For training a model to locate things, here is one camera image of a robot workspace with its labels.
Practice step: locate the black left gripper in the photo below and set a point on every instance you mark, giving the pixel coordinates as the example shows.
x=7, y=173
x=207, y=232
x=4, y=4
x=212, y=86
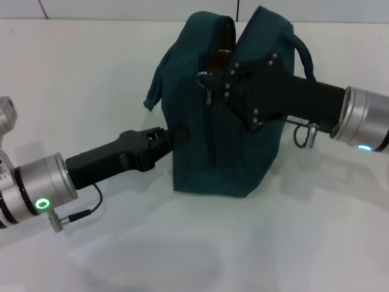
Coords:
x=100, y=161

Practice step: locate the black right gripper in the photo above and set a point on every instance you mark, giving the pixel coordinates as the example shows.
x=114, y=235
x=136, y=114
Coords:
x=298, y=94

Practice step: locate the dark teal lunch bag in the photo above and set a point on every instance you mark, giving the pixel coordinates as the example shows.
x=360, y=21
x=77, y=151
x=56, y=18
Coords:
x=200, y=158

